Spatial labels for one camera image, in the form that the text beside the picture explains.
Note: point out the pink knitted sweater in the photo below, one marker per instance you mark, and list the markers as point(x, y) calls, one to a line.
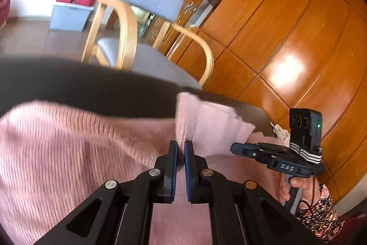
point(54, 156)

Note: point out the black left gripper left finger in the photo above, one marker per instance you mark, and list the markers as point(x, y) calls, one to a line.
point(119, 213)

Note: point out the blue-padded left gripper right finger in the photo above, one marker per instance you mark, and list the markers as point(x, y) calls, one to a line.
point(243, 213)

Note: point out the red patterned sofa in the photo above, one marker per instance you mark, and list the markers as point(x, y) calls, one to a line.
point(4, 11)

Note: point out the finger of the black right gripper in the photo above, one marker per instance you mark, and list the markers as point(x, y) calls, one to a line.
point(246, 150)

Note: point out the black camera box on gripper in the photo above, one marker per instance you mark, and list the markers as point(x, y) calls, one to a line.
point(306, 129)

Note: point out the light blue storage box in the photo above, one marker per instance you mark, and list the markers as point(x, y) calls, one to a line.
point(69, 17)

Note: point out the wooden wardrobe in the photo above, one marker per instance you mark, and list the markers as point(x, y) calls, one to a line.
point(279, 54)

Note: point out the wooden chair with grey cushions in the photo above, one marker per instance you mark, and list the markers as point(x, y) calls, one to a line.
point(128, 53)

